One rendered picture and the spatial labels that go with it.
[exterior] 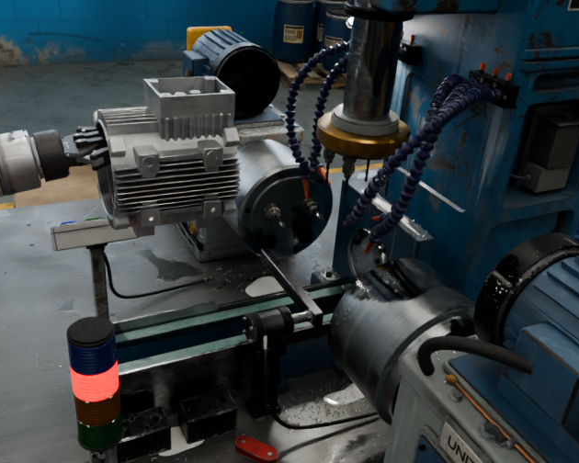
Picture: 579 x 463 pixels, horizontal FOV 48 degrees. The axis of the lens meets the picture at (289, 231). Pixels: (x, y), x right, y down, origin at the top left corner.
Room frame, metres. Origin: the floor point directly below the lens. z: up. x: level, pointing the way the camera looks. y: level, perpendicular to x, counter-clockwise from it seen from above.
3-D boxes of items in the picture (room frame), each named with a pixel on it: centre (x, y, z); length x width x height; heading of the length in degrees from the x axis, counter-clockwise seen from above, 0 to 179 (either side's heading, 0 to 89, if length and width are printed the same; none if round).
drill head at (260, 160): (1.49, 0.07, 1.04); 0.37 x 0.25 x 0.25; 28
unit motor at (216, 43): (1.72, 0.23, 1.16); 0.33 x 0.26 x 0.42; 28
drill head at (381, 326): (0.88, -0.25, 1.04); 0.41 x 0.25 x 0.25; 28
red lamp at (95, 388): (0.66, 0.25, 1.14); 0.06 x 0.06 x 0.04
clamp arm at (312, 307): (1.10, -0.01, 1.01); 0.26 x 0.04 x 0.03; 28
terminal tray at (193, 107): (1.00, 0.18, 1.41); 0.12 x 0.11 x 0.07; 117
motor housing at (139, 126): (0.98, 0.21, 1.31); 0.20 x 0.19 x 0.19; 117
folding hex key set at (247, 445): (0.85, 0.03, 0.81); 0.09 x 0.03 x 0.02; 65
